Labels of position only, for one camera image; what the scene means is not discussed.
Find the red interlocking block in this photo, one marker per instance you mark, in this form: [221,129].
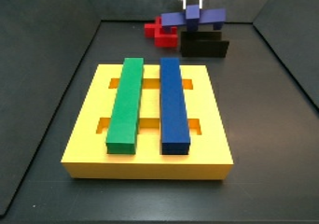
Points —
[166,36]

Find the black angle fixture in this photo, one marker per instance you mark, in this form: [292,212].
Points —
[204,44]

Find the blue bar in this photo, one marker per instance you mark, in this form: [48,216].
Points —
[174,123]

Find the yellow slotted board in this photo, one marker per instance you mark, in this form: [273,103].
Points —
[209,162]

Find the purple interlocking block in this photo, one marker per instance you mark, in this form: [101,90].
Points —
[193,17]

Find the green bar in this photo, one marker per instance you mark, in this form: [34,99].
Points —
[122,133]

